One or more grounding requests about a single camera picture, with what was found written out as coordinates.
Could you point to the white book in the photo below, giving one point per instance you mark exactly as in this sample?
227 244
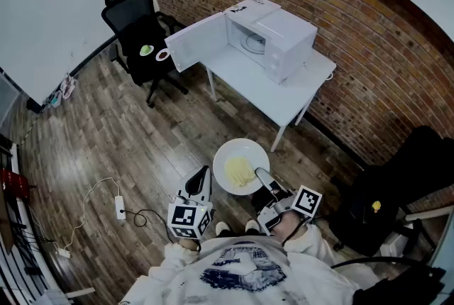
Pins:
255 7

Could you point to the green leafy vegetables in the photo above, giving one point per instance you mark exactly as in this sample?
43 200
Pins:
145 49

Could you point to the white table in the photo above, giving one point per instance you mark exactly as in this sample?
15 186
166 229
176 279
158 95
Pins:
269 98

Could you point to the glass microwave turntable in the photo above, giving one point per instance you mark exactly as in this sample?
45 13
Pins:
252 44

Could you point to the small white plate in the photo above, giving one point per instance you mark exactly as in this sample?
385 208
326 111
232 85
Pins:
142 53
158 57

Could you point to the person's white printed sweatshirt torso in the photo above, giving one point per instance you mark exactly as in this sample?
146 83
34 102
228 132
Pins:
248 278

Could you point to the person's left white shoe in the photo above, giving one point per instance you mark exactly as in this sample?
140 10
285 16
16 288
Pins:
222 227

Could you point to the white power strip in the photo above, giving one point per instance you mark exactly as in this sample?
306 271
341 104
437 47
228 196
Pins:
120 207

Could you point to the white microwave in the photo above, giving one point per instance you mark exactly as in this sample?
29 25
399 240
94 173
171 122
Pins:
283 34

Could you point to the white plug adapter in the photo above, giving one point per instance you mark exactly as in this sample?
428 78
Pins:
64 253

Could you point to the person's white shoe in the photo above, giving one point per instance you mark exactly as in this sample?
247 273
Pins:
222 227
252 226

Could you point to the dark red berries pile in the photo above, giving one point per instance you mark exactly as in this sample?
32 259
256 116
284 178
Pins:
163 54

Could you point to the pink patterned cloth bundle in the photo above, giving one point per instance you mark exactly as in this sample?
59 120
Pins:
68 86

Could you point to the small yellow duck badge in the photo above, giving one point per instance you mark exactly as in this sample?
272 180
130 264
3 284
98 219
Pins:
376 206

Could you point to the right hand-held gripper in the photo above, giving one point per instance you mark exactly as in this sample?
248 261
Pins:
306 200

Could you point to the black jacket-draped chair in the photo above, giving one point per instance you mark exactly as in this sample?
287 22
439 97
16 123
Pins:
401 183

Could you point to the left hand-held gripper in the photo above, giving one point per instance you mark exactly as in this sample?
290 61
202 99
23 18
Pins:
186 220

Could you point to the large white plate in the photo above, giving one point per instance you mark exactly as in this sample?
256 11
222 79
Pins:
234 151

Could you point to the small teal object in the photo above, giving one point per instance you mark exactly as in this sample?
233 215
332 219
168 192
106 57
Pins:
55 98

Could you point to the black mesh office chair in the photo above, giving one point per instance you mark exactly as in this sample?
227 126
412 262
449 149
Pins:
134 12

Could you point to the black bag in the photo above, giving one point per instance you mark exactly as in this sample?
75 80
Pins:
401 287

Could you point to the person's left forearm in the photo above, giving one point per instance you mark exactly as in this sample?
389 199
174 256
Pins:
181 250

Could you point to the person's right forearm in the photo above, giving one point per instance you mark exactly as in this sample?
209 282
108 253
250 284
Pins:
301 236

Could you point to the white storage box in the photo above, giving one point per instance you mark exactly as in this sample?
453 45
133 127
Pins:
395 245

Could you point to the person's right white shoe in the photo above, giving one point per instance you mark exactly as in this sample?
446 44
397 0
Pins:
252 226

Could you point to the red box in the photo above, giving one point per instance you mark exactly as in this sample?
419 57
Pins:
14 183

